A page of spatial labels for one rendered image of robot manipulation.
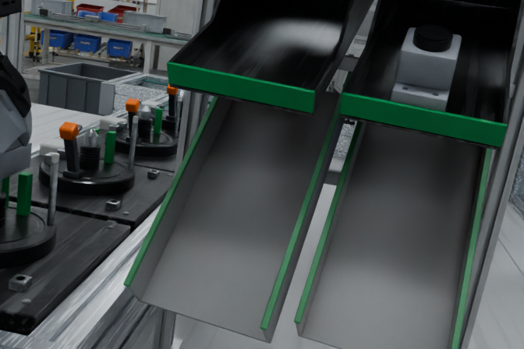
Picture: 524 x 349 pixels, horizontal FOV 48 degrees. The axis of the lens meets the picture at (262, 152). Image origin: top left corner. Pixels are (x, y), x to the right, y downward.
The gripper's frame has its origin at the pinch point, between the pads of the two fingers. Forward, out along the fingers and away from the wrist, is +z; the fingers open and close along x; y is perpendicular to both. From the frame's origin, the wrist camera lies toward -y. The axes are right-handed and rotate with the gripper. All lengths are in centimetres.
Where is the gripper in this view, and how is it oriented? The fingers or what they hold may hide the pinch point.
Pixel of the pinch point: (1, 127)
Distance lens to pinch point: 69.3
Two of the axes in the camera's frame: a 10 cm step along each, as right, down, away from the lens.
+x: 9.8, 1.9, -1.2
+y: -2.2, 7.9, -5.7
